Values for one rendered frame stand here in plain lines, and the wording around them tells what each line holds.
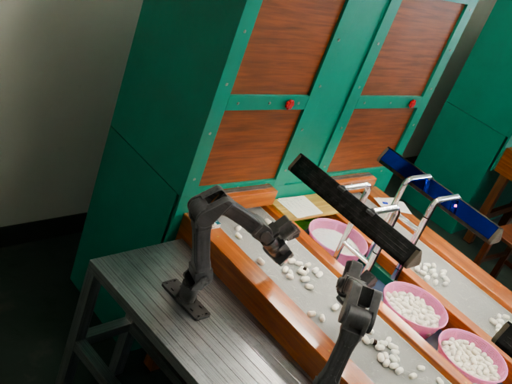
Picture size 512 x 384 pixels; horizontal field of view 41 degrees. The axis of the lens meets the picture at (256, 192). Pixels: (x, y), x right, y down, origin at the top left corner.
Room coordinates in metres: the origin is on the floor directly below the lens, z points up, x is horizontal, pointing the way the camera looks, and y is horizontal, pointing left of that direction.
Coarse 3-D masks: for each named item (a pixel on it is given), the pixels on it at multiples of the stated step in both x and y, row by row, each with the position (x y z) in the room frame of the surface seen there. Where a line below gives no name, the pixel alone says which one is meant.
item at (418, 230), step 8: (416, 176) 2.63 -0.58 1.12; (424, 176) 2.67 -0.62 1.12; (400, 192) 2.58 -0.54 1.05; (432, 200) 2.50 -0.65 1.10; (440, 200) 2.51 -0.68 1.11; (448, 200) 2.54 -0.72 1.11; (432, 208) 2.48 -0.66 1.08; (400, 216) 2.55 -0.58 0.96; (424, 216) 2.49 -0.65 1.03; (408, 224) 2.52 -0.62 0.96; (424, 224) 2.49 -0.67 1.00; (416, 232) 2.49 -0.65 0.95; (416, 240) 2.49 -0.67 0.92; (368, 256) 2.58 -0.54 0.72; (376, 264) 2.56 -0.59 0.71; (400, 264) 2.49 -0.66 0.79; (376, 272) 2.53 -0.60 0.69; (384, 272) 2.52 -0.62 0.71; (400, 272) 2.48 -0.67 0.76; (384, 280) 2.50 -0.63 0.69; (392, 280) 2.48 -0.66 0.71
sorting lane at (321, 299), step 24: (264, 216) 2.54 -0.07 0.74; (240, 240) 2.29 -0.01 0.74; (264, 264) 2.20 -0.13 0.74; (288, 264) 2.26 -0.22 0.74; (312, 264) 2.32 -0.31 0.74; (288, 288) 2.11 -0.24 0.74; (336, 312) 2.07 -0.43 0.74; (336, 336) 1.94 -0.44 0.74; (384, 336) 2.04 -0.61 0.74; (360, 360) 1.86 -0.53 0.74; (408, 360) 1.96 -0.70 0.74
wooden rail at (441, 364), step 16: (272, 208) 2.59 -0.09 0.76; (304, 240) 2.44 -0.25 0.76; (320, 256) 2.37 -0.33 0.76; (336, 272) 2.31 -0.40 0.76; (384, 304) 2.20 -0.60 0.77; (384, 320) 2.13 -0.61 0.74; (400, 320) 2.14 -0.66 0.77; (416, 336) 2.08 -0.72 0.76; (432, 352) 2.02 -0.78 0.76; (448, 368) 1.97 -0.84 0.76
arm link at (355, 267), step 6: (348, 264) 1.98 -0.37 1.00; (354, 264) 1.96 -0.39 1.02; (360, 264) 1.96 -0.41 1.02; (348, 270) 1.95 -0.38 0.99; (354, 270) 1.94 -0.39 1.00; (360, 270) 1.95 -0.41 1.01; (342, 276) 1.95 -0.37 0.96; (354, 276) 1.93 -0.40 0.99; (342, 282) 1.86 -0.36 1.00; (336, 288) 1.89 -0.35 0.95
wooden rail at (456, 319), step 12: (324, 216) 2.79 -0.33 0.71; (336, 216) 2.76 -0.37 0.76; (384, 252) 2.59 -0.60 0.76; (384, 264) 2.55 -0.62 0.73; (396, 264) 2.53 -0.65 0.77; (408, 276) 2.48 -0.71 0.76; (432, 288) 2.45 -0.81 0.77; (444, 300) 2.40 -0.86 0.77; (456, 312) 2.34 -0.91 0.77; (456, 324) 2.30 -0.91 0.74; (468, 324) 2.29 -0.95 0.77; (468, 336) 2.26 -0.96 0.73; (480, 336) 2.24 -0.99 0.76
